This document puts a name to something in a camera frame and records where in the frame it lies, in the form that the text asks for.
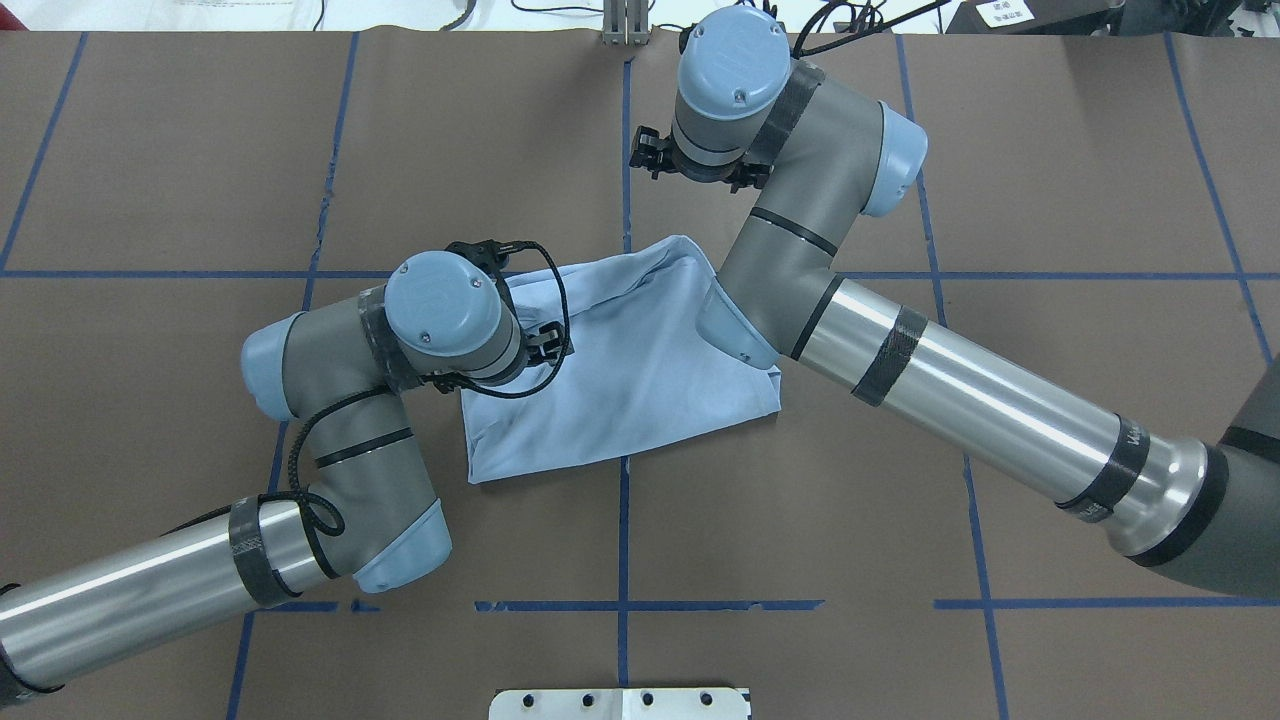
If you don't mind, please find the light blue t-shirt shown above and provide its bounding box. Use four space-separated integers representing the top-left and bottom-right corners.
461 234 782 486

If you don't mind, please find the blue tape line crosswise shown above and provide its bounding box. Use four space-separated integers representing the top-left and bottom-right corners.
3 270 1279 282
270 596 1279 614

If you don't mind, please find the blue tape line near crosswise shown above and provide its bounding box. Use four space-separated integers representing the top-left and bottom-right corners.
270 596 1279 614

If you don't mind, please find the blue tape line far lengthwise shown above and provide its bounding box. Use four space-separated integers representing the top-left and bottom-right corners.
893 35 1011 719

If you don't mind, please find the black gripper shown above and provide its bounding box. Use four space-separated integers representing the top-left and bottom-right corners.
445 240 561 393
628 126 773 193

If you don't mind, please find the aluminium frame post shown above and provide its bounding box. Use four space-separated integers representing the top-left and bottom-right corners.
602 0 653 46

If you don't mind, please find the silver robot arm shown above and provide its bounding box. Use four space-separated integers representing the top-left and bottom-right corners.
3 240 572 707
620 35 1277 611

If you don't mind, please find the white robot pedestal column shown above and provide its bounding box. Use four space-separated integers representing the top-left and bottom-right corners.
488 687 753 719

